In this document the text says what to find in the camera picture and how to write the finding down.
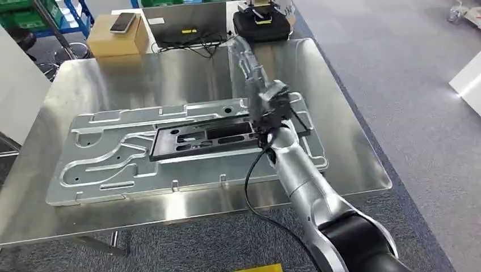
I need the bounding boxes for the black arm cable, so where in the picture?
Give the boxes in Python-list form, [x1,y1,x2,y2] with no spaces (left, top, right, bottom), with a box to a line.
[244,132,324,272]

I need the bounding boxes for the cardboard box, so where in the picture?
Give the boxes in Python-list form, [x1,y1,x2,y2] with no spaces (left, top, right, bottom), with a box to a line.
[86,14,151,58]

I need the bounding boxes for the black stool seat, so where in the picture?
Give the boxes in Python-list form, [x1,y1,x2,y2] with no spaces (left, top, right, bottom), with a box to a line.
[6,27,39,62]

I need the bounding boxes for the chrome stool base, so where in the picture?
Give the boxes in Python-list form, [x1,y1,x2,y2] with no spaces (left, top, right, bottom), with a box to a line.
[37,41,92,82]

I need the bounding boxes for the black laptop cables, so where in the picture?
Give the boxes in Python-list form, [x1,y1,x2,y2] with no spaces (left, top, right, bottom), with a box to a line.
[151,31,237,60]

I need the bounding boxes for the silver laptop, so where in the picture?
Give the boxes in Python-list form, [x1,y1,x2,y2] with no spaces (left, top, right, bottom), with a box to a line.
[141,1,229,49]

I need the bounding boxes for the white panel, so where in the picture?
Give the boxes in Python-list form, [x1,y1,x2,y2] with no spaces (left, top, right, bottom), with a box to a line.
[0,25,52,146]

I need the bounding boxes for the grey wheeled equipment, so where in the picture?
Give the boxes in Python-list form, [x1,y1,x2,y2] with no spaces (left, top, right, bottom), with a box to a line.
[446,0,481,30]

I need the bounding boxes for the smartphone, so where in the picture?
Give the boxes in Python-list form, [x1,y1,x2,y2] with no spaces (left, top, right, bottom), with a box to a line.
[109,12,137,35]

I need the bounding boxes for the grey device with yellow label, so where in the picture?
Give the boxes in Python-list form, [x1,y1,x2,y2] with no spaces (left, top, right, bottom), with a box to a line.
[238,0,280,26]

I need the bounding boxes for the dark wrist camera box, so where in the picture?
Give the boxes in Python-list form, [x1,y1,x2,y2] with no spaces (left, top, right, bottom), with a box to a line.
[257,80,294,132]

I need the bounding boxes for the black carrying case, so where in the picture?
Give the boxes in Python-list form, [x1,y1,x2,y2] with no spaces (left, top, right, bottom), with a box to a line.
[232,8,292,43]

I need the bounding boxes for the blue storage rack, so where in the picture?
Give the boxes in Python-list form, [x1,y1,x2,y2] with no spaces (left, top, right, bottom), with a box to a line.
[33,0,95,39]

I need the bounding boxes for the white board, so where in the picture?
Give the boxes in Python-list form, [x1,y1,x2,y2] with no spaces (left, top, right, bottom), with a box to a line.
[448,52,481,118]

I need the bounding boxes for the green plastic crate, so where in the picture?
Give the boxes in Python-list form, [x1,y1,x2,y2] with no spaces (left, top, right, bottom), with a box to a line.
[140,0,185,9]
[0,0,64,32]

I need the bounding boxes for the steel table leg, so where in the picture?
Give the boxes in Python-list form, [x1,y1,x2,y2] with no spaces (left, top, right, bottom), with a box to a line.
[70,230,131,258]

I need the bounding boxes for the large machined metal plate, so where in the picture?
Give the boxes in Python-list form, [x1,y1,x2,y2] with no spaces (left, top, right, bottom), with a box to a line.
[45,91,330,207]

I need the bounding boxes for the black slotted tray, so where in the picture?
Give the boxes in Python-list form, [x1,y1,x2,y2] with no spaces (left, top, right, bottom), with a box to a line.
[149,112,312,163]

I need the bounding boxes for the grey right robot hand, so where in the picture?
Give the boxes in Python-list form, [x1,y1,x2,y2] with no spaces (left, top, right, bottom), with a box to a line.
[229,36,272,120]

